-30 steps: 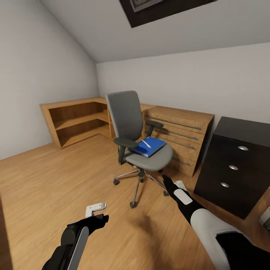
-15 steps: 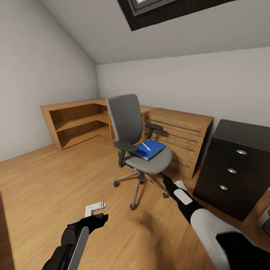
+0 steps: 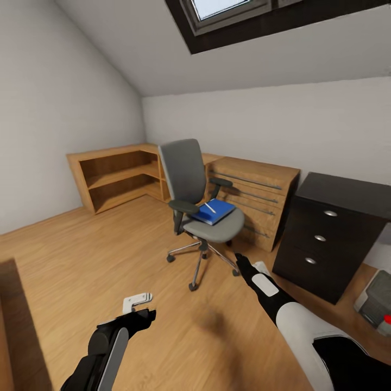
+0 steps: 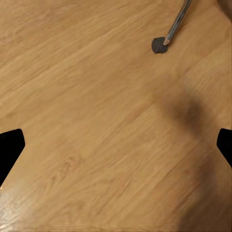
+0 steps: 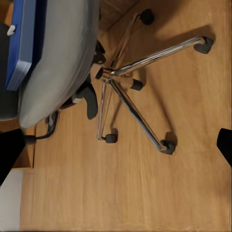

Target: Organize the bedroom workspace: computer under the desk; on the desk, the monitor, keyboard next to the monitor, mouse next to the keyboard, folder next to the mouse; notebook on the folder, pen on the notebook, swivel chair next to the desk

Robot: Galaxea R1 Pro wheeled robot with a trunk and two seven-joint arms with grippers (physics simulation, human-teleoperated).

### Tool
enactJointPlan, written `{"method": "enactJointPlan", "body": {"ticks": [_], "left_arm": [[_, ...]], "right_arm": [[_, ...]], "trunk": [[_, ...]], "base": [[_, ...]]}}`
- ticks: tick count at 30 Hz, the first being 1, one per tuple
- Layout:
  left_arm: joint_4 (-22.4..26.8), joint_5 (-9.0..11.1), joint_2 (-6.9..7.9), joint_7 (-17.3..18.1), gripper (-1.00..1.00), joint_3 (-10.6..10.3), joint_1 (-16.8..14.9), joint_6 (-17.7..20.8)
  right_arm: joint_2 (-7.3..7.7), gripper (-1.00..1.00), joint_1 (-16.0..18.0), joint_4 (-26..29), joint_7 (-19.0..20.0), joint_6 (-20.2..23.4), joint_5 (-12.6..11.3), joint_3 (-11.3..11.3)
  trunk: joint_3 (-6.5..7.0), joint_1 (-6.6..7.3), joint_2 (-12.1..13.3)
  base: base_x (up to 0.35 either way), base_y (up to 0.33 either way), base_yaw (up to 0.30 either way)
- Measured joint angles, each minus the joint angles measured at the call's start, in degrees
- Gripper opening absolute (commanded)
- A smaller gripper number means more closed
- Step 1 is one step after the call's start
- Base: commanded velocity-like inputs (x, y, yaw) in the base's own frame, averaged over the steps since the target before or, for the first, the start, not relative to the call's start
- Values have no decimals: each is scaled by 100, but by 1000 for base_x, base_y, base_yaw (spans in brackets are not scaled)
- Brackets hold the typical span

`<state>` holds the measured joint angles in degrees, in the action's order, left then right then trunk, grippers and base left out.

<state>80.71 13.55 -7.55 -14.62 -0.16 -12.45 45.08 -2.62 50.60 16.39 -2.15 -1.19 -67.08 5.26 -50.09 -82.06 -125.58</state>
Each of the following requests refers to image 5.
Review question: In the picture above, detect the swivel chair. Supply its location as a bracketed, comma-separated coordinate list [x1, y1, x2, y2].
[0, 0, 214, 155]

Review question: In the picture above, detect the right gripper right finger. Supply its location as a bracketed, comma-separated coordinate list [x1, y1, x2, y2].
[217, 128, 232, 167]

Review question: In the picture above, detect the folder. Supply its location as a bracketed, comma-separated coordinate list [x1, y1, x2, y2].
[5, 0, 36, 92]

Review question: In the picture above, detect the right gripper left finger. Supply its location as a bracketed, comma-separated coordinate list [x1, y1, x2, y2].
[0, 129, 25, 186]

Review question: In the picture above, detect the pen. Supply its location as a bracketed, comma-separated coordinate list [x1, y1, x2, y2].
[7, 25, 15, 36]

